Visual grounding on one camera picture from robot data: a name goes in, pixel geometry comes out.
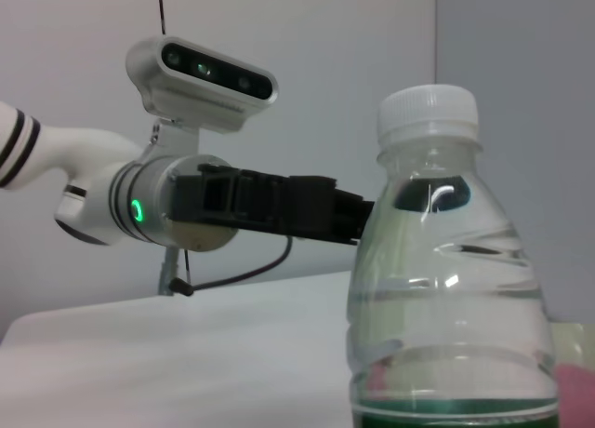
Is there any clear water bottle green label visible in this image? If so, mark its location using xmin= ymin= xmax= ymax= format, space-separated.
xmin=346 ymin=84 xmax=559 ymax=428

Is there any left gripper cable with plug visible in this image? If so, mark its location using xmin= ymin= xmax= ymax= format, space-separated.
xmin=157 ymin=236 xmax=294 ymax=298

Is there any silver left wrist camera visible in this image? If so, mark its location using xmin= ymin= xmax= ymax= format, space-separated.
xmin=126 ymin=35 xmax=280 ymax=160

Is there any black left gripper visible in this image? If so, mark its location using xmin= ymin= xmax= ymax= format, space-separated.
xmin=169 ymin=163 xmax=376 ymax=247

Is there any thin dark left camera cable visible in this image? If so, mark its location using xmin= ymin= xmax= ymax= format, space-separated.
xmin=155 ymin=0 xmax=192 ymax=285

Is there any translucent green fruit plate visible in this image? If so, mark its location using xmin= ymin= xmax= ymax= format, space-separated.
xmin=550 ymin=323 xmax=595 ymax=368

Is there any pink peach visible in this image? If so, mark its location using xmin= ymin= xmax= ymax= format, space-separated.
xmin=555 ymin=361 xmax=595 ymax=428

